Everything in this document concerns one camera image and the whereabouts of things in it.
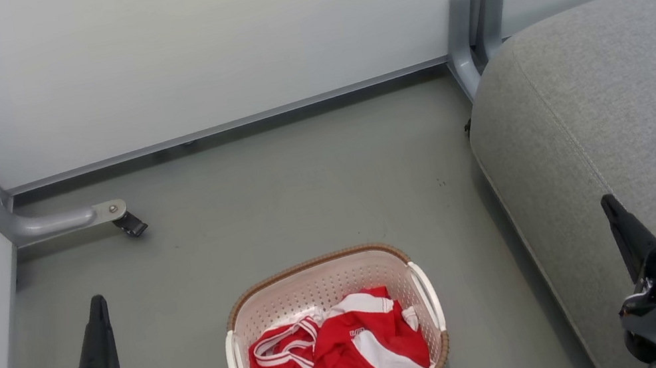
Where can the grey partition bottom rail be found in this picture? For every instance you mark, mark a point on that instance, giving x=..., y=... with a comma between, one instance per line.
x=224, y=128

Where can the red and white garment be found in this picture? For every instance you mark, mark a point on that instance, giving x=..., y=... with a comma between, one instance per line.
x=345, y=356

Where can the black caster wheel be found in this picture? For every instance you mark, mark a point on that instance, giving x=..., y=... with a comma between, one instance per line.
x=131, y=224

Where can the white basket with brown rim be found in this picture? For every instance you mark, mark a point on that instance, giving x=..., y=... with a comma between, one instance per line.
x=318, y=280

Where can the grey partition foot tube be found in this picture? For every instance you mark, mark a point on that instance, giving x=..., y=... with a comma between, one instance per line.
x=32, y=227

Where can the grey fabric sofa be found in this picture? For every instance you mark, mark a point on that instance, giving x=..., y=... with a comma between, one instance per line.
x=624, y=105

